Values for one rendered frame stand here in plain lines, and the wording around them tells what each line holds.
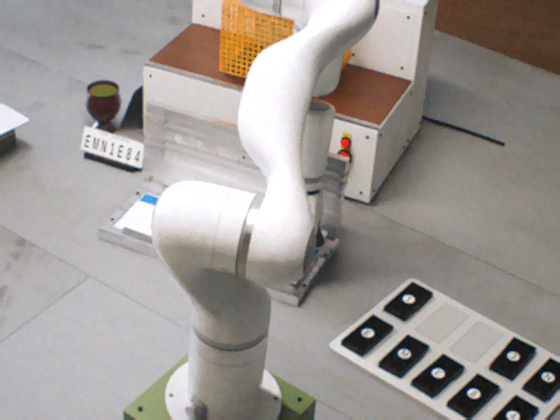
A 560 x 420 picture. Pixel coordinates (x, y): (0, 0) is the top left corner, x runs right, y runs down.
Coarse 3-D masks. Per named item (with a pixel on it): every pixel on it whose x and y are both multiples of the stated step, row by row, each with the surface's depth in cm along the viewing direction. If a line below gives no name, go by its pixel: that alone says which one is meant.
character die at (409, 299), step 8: (408, 288) 221; (416, 288) 222; (424, 288) 221; (400, 296) 219; (408, 296) 219; (416, 296) 220; (424, 296) 220; (392, 304) 217; (400, 304) 218; (408, 304) 217; (416, 304) 218; (392, 312) 216; (400, 312) 215; (408, 312) 216
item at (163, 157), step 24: (168, 120) 235; (192, 120) 231; (216, 120) 230; (144, 144) 238; (168, 144) 237; (192, 144) 235; (216, 144) 232; (240, 144) 230; (144, 168) 241; (168, 168) 239; (192, 168) 237; (216, 168) 235; (240, 168) 233; (336, 168) 223; (264, 192) 232; (336, 192) 226; (336, 216) 227
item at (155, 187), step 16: (144, 192) 242; (160, 192) 242; (128, 208) 237; (112, 224) 232; (112, 240) 230; (128, 240) 228; (144, 240) 228; (336, 240) 232; (320, 256) 228; (320, 272) 227; (272, 288) 219; (288, 288) 219; (304, 288) 220
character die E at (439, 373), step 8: (440, 360) 206; (448, 360) 206; (432, 368) 204; (440, 368) 204; (448, 368) 205; (456, 368) 205; (464, 368) 205; (416, 376) 202; (424, 376) 202; (432, 376) 202; (440, 376) 202; (448, 376) 203; (456, 376) 203; (416, 384) 200; (424, 384) 201; (432, 384) 201; (440, 384) 201; (424, 392) 200; (432, 392) 199
